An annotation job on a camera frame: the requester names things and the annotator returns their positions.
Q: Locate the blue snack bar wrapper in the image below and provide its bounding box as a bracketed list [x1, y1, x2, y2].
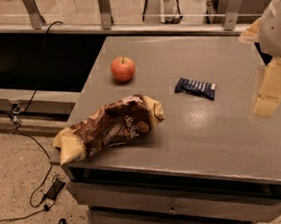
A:
[174, 77, 217, 100]

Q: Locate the black cable on floor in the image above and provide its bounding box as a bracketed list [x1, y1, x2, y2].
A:
[0, 20, 78, 224]

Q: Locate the red apple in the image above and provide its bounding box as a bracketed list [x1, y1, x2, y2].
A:
[111, 57, 136, 83]

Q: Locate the grey drawer cabinet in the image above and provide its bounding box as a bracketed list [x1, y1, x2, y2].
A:
[64, 37, 281, 224]

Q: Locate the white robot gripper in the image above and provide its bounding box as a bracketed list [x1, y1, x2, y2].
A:
[239, 0, 281, 117]

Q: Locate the grey metal floor beam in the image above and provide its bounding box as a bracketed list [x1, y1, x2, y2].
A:
[0, 88, 81, 114]

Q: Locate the brown chip bag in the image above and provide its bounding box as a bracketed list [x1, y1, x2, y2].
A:
[53, 94, 165, 164]

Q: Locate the black power adapter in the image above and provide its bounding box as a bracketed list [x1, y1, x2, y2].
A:
[44, 179, 65, 200]

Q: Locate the metal railing frame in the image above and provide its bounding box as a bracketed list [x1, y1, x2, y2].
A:
[0, 0, 261, 35]

